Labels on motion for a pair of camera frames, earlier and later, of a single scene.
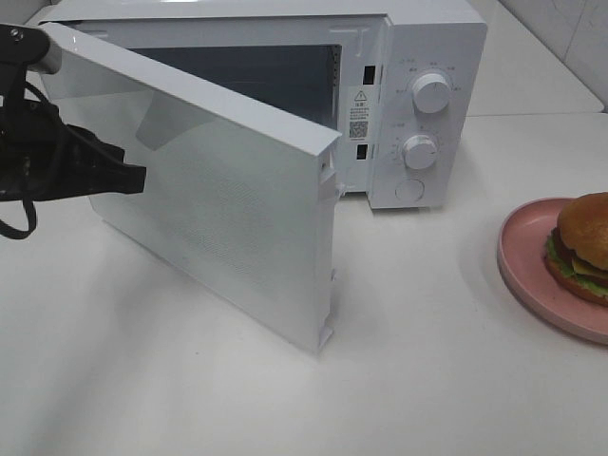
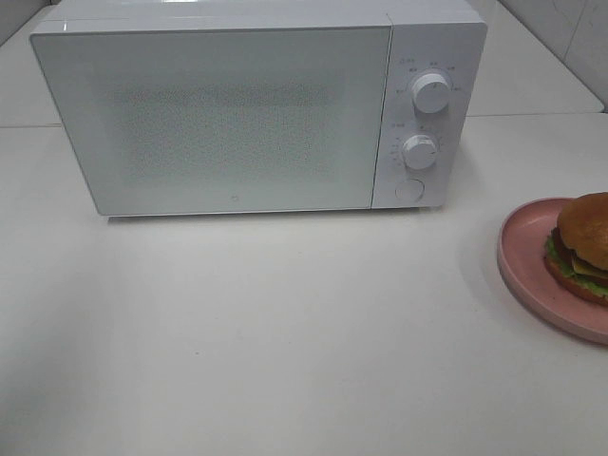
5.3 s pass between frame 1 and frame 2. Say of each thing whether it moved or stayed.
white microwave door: moved
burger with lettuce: stayed
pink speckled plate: stayed
